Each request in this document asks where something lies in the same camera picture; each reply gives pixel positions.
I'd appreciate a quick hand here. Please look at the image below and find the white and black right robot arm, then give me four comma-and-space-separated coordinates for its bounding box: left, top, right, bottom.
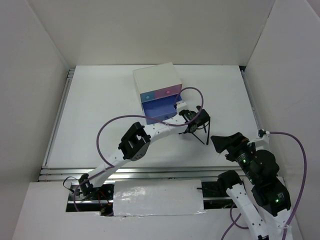
210, 132, 292, 240

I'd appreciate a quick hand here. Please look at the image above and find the aluminium right side rail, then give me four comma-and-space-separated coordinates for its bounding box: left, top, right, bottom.
239, 65, 261, 129

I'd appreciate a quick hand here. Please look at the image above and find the light blue small drawer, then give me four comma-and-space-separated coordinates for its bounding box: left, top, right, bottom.
140, 91, 156, 103

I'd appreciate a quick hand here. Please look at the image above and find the aluminium left side rail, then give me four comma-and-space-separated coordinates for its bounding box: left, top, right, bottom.
41, 68, 76, 168

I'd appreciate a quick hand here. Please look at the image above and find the aluminium front rail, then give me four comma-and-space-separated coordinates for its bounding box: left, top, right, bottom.
38, 166, 245, 182

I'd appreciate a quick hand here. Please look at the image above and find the white glossy cover sheet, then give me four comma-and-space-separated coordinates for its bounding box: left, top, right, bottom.
113, 179, 205, 217

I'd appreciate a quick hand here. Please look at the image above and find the purple-blue bottom drawer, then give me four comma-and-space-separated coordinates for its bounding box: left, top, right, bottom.
142, 95, 177, 121

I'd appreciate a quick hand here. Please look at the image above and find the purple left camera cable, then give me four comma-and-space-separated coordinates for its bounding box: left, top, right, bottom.
96, 86, 205, 213

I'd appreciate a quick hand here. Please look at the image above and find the pink drawer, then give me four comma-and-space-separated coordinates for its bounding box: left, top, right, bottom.
154, 84, 182, 99

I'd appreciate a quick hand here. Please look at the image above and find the black fluffy makeup brush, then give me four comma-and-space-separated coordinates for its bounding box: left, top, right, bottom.
196, 105, 210, 133

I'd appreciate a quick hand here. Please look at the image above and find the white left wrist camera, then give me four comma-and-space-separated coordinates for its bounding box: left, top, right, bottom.
174, 100, 188, 112

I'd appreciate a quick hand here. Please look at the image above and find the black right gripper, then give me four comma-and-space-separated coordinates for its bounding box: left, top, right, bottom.
210, 129, 260, 183

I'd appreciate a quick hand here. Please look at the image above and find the aluminium rail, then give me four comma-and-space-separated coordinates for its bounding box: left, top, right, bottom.
38, 166, 245, 182
239, 65, 261, 129
41, 68, 76, 168

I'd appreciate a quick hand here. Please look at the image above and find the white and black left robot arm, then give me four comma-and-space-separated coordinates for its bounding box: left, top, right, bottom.
78, 109, 211, 200

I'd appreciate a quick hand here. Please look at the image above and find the white mini drawer cabinet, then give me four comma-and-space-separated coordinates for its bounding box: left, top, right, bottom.
132, 62, 182, 102

